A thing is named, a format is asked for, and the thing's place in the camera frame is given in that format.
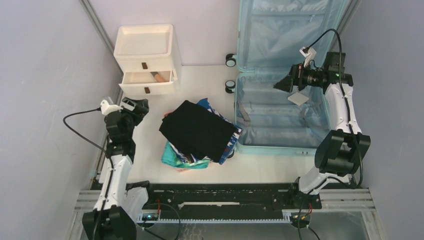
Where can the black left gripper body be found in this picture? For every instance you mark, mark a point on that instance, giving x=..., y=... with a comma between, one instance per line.
x=134, y=117

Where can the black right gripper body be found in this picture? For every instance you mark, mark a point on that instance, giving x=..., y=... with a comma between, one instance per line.
x=307, y=76

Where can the small grey white box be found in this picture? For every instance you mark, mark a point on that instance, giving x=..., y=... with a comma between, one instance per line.
x=298, y=98

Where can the brown wooden cylindrical stick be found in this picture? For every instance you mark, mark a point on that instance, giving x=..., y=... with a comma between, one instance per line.
x=157, y=76

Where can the light blue ribbed suitcase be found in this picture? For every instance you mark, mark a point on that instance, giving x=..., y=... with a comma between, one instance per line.
x=270, y=36

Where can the teal polo shirt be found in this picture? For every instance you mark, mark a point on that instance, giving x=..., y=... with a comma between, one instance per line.
x=174, y=158

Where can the white drawer box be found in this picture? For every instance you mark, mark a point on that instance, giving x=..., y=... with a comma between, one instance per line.
x=142, y=49

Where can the black t-shirt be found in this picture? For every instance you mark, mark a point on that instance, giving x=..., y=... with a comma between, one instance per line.
x=194, y=130

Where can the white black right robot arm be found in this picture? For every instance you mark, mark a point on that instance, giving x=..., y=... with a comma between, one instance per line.
x=342, y=151

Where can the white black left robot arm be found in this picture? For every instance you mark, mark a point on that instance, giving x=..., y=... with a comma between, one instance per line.
x=109, y=220

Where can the blue white striped garment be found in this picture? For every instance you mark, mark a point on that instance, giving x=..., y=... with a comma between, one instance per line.
x=230, y=147

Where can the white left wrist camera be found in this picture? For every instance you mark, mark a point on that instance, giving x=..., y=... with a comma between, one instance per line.
x=107, y=106

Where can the white slotted cable duct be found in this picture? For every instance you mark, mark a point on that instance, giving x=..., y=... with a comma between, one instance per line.
x=152, y=218

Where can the black mounting base plate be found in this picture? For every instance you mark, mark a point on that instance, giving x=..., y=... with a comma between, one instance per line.
x=280, y=196

